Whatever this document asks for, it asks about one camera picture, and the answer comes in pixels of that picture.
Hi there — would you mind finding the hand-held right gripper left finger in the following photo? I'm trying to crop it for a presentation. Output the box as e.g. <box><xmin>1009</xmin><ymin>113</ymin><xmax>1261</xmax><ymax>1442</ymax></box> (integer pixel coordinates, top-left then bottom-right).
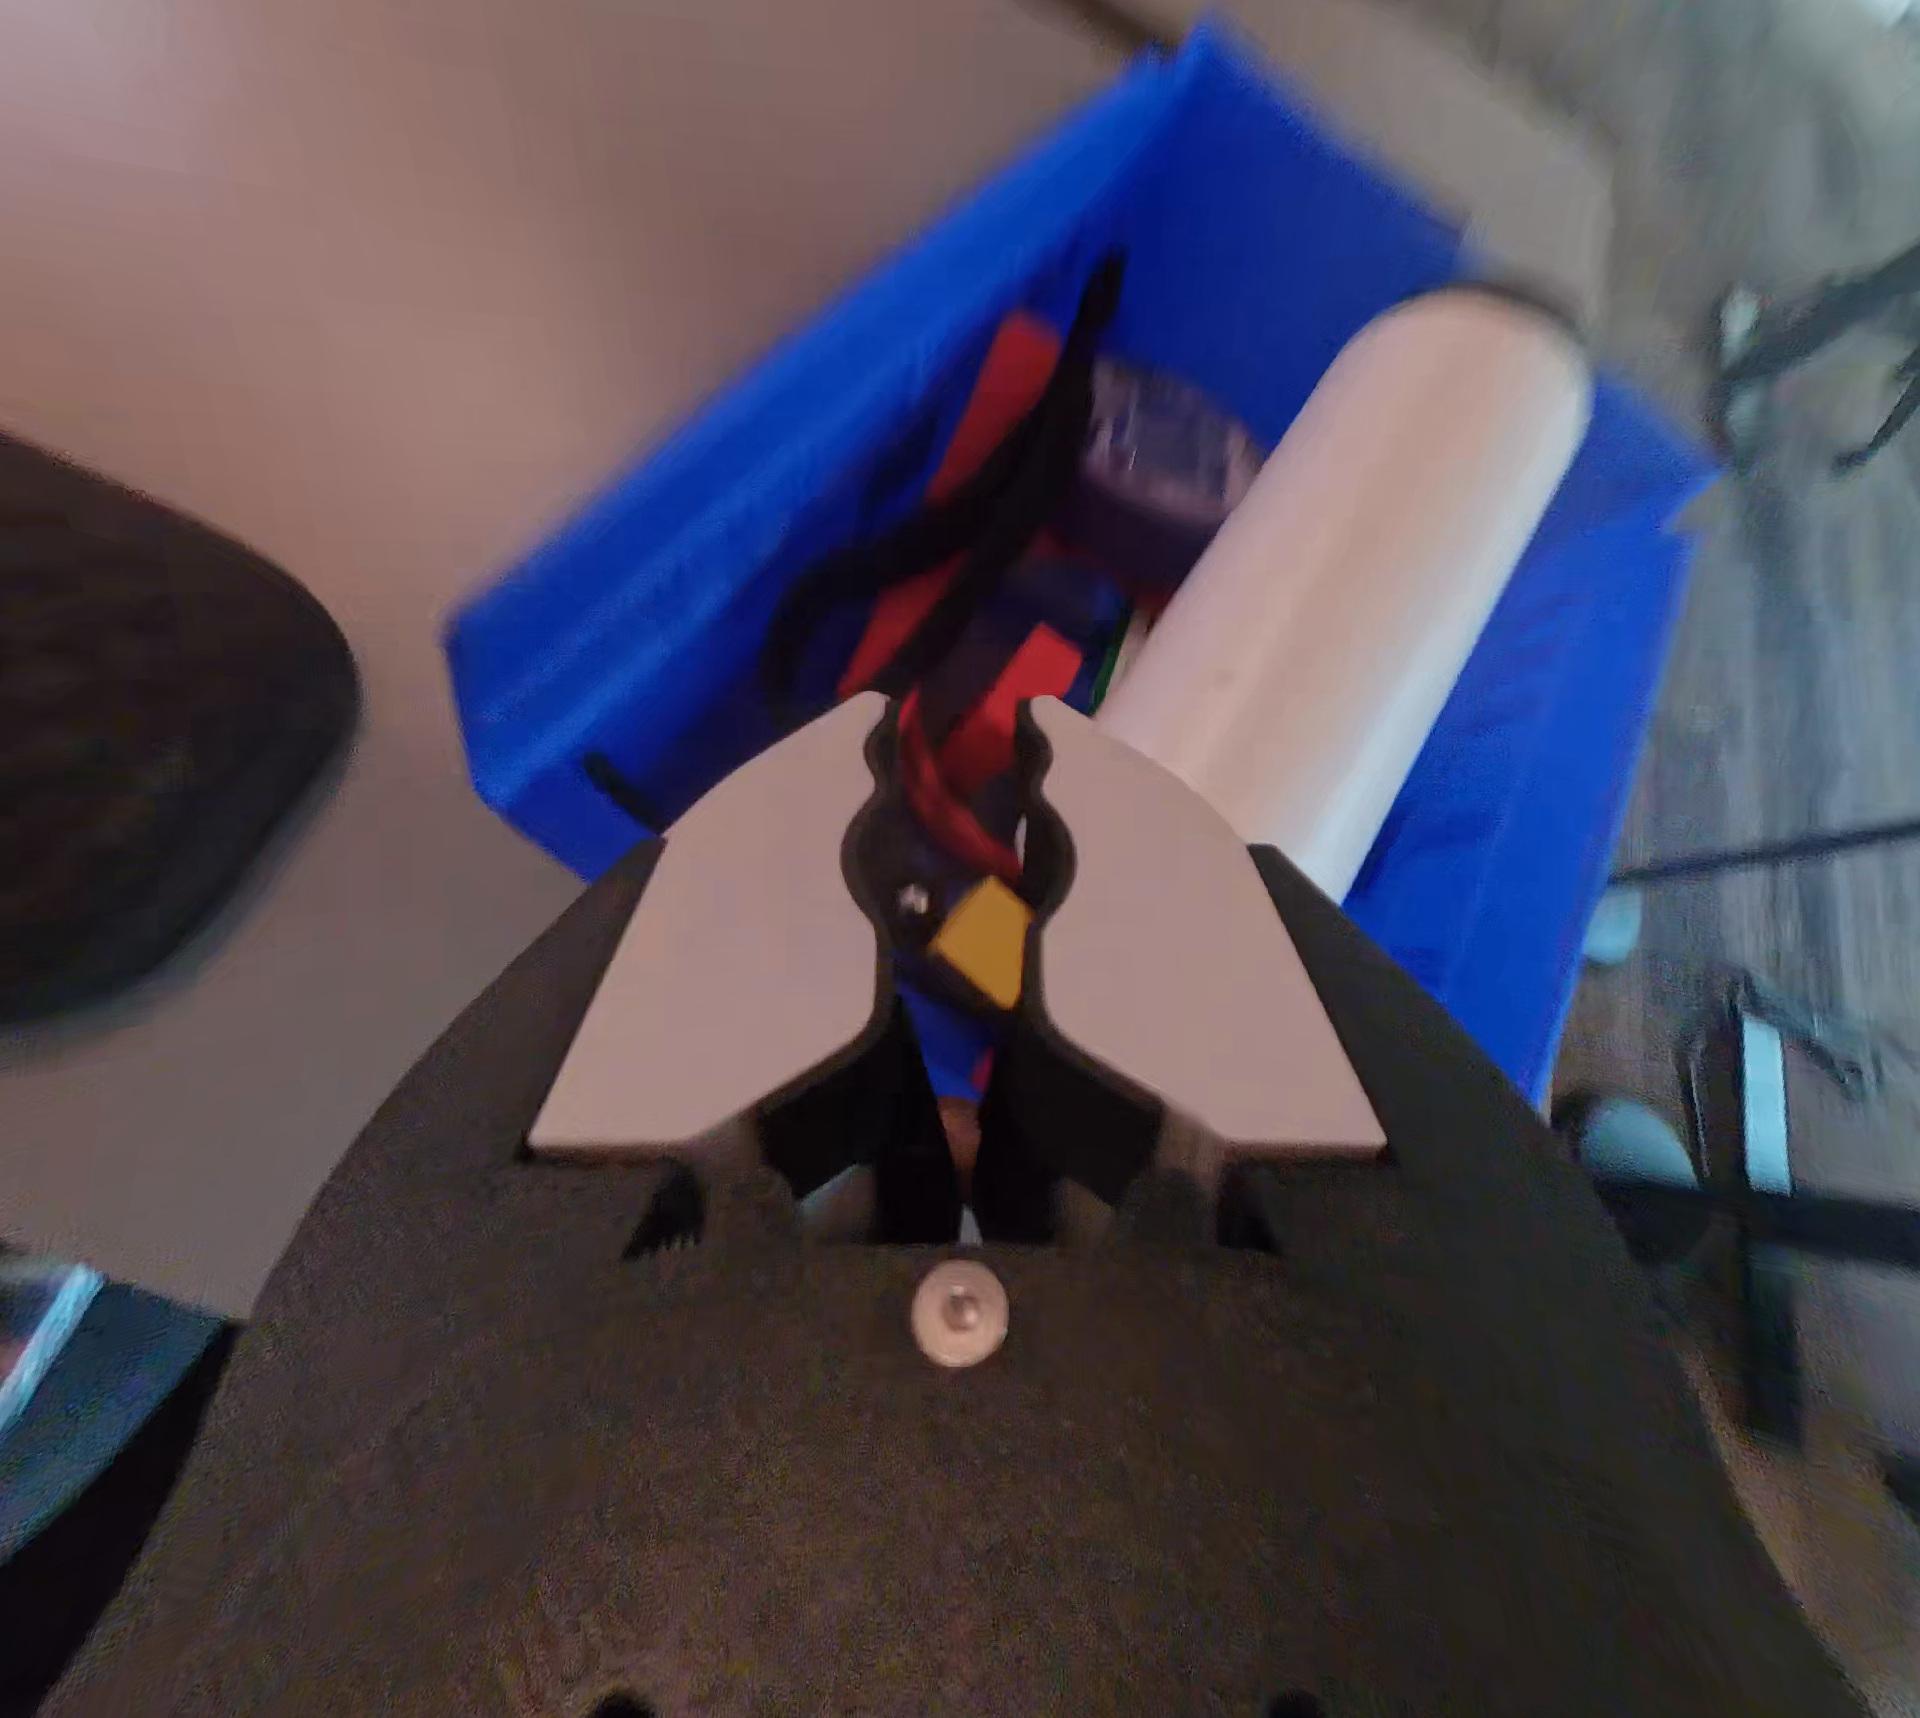
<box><xmin>524</xmin><ymin>692</ymin><xmax>899</xmax><ymax>1158</ymax></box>

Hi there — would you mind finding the blue plastic bin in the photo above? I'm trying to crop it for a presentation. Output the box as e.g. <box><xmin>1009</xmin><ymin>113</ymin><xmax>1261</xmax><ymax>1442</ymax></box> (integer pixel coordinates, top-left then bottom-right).
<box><xmin>443</xmin><ymin>13</ymin><xmax>1720</xmax><ymax>1120</ymax></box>

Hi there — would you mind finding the black chair base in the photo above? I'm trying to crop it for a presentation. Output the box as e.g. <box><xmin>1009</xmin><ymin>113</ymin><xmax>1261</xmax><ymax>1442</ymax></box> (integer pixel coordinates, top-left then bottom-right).
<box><xmin>1703</xmin><ymin>247</ymin><xmax>1920</xmax><ymax>476</ymax></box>

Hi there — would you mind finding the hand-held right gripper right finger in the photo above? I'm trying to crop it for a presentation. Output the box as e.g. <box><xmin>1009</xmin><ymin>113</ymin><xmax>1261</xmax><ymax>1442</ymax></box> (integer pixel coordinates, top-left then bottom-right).
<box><xmin>1020</xmin><ymin>697</ymin><xmax>1390</xmax><ymax>1158</ymax></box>

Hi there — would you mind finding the black dimpled wrist pad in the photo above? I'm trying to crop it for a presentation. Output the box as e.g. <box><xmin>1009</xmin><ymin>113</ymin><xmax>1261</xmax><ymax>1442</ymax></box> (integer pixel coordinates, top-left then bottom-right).
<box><xmin>0</xmin><ymin>428</ymin><xmax>362</xmax><ymax>1027</ymax></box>

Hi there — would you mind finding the red block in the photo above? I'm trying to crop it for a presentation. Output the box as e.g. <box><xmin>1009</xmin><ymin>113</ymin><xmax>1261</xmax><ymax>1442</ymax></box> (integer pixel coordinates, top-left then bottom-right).
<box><xmin>960</xmin><ymin>630</ymin><xmax>1087</xmax><ymax>776</ymax></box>
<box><xmin>922</xmin><ymin>308</ymin><xmax>1065</xmax><ymax>505</ymax></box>
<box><xmin>833</xmin><ymin>547</ymin><xmax>979</xmax><ymax>699</ymax></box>

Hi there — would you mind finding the purple packet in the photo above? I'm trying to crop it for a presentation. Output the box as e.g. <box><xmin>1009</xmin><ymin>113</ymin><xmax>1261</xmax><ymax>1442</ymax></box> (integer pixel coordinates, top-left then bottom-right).
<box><xmin>1072</xmin><ymin>360</ymin><xmax>1271</xmax><ymax>588</ymax></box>

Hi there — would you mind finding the yellow block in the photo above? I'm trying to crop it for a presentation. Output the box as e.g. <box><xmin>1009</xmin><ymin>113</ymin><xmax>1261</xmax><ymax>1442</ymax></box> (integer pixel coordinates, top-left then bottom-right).
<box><xmin>925</xmin><ymin>879</ymin><xmax>1040</xmax><ymax>1007</ymax></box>

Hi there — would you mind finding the black cable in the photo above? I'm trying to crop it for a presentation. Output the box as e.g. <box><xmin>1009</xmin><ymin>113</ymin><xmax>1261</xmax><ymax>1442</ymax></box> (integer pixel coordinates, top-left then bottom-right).
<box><xmin>762</xmin><ymin>247</ymin><xmax>1131</xmax><ymax>738</ymax></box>

